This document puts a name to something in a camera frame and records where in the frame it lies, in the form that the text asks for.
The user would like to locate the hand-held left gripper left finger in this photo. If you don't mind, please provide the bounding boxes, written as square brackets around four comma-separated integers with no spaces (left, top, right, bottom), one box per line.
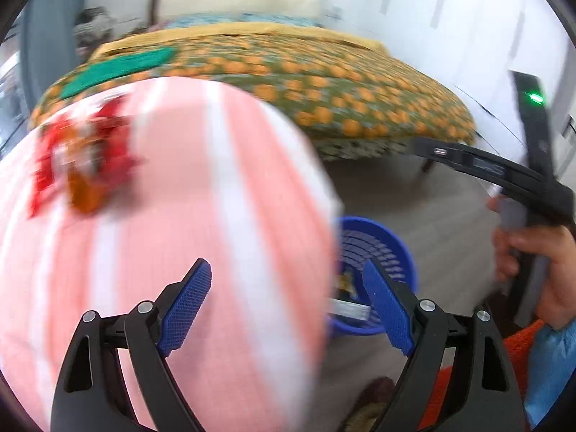
[50,258,213,432]

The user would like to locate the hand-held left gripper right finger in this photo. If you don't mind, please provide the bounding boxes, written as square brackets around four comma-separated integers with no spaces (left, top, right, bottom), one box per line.
[362,258,527,432]

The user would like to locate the yellow snack bag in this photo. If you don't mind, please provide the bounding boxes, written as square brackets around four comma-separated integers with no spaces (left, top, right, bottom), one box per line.
[337,272,361,298]

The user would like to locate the blue plastic basket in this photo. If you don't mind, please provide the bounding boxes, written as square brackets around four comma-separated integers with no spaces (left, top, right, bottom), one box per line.
[328,216,417,336]

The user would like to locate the red foil wrapper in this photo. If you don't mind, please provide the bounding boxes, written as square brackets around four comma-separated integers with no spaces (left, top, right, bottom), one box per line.
[85,94,145,187]

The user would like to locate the red snack packet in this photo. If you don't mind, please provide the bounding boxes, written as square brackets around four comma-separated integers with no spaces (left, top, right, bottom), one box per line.
[29,114,68,221]

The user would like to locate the person's right forearm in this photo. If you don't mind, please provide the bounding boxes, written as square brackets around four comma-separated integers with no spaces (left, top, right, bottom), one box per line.
[524,319,576,430]

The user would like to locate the person's right hand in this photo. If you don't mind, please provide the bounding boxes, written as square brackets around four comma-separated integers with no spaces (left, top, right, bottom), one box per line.
[488,193,576,331]

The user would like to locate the brown furry slipper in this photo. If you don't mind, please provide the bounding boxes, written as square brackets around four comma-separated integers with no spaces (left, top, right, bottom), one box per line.
[337,377,397,432]

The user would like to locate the pink striped tablecloth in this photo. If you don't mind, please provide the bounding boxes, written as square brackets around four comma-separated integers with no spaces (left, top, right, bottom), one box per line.
[0,76,343,432]

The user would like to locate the orange trousers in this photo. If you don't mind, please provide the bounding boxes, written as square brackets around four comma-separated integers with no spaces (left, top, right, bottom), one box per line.
[418,319,545,432]

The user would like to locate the white wardrobe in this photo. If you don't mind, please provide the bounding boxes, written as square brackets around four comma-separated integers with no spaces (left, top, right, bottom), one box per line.
[355,0,576,181]

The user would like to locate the leaf patterned bed skirt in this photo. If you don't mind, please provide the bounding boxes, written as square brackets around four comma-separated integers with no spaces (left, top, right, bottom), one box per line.
[310,137,478,163]

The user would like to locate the green orange floral quilt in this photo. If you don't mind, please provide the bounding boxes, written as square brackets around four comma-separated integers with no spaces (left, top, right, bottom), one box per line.
[29,31,478,163]

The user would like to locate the green towel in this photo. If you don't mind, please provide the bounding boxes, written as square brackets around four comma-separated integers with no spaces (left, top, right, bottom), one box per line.
[58,46,177,100]

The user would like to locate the yellow blanket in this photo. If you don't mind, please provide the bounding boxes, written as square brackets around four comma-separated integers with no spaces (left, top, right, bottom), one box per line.
[90,22,388,61]

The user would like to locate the teal patterned pillow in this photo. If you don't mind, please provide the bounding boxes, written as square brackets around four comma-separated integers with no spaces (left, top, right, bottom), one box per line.
[238,11,318,27]
[167,14,244,28]

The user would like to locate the blue grey curtain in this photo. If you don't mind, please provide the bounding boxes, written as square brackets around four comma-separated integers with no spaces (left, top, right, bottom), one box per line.
[20,0,91,109]

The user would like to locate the pile of clothes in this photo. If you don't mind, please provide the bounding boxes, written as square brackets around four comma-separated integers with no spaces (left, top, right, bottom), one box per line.
[74,6,115,48]

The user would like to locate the cream padded headboard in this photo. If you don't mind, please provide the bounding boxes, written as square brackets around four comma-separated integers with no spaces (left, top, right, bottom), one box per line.
[157,0,325,21]

